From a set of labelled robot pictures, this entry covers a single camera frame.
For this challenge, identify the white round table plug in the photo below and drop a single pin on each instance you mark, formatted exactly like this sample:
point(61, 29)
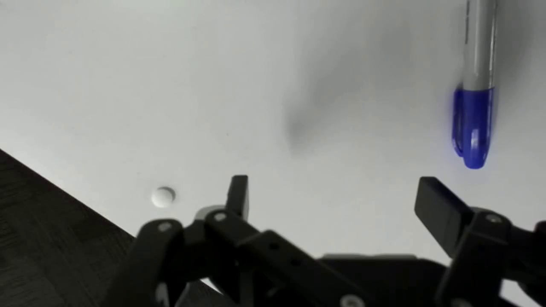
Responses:
point(163, 197)

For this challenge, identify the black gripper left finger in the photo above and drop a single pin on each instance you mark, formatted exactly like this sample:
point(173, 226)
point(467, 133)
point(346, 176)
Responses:
point(172, 261)

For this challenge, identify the grey pen with blue cap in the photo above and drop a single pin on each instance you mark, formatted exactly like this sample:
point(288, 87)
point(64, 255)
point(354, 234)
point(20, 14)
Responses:
point(477, 69)

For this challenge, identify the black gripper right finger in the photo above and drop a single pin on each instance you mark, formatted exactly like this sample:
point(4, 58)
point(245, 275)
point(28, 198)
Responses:
point(489, 256)

